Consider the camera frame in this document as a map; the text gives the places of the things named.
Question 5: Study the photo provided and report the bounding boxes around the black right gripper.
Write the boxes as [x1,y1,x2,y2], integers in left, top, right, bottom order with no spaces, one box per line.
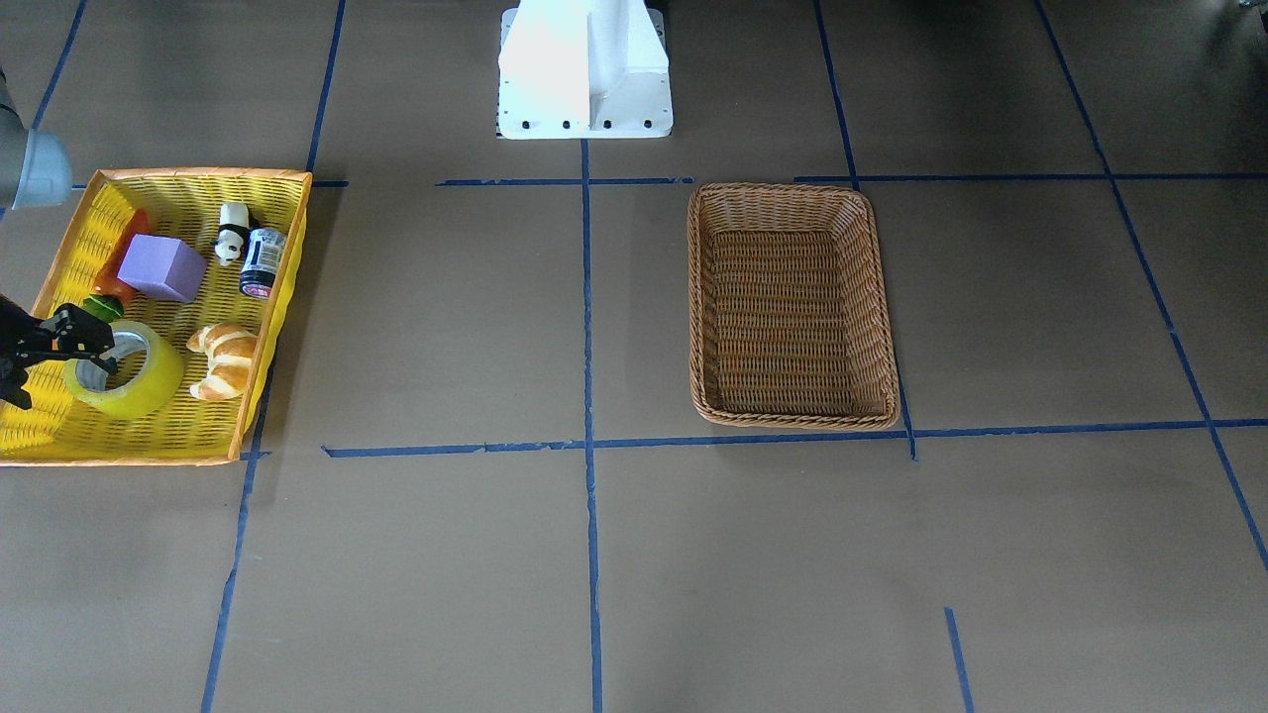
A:
[1,296,118,410]

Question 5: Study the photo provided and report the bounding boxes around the yellow tape roll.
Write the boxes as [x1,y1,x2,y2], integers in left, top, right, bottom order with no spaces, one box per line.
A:
[62,320,184,421]

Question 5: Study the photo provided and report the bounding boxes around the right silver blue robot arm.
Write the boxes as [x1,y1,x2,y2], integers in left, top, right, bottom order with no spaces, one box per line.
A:
[1,74,117,410]

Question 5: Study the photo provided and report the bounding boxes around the yellow plastic woven basket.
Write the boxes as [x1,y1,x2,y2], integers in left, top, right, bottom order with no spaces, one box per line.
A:
[3,167,313,466]

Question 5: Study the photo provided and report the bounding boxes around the brown wicker basket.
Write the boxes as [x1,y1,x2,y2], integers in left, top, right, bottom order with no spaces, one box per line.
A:
[686,181,900,433]

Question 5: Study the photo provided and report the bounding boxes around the toy carrot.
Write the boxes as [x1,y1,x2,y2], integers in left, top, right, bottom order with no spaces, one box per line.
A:
[79,209,150,322]

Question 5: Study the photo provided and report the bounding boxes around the purple foam cube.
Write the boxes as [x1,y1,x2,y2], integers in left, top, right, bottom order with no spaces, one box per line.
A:
[120,233,208,303]

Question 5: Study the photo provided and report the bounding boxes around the toy croissant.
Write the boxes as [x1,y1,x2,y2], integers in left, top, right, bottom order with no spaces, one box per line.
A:
[186,322,259,402]

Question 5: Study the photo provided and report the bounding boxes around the small dark labelled can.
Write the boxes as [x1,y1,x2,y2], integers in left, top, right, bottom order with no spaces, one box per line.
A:
[238,227,288,301]

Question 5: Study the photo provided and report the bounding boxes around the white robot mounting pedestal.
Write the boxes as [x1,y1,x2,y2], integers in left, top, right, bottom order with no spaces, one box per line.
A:
[495,1,675,141]

